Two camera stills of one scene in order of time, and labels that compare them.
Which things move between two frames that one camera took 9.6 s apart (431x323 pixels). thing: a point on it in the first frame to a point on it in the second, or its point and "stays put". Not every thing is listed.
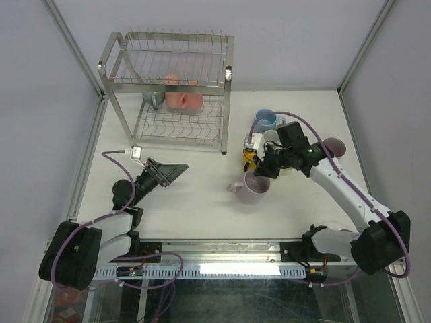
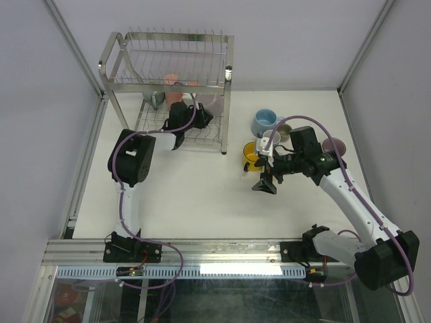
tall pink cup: (172, 98) stays put
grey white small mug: (272, 135) stays put
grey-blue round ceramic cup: (153, 98) stays put
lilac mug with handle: (253, 189) to (213, 103)
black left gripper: (163, 174) to (203, 117)
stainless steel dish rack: (171, 85) stays put
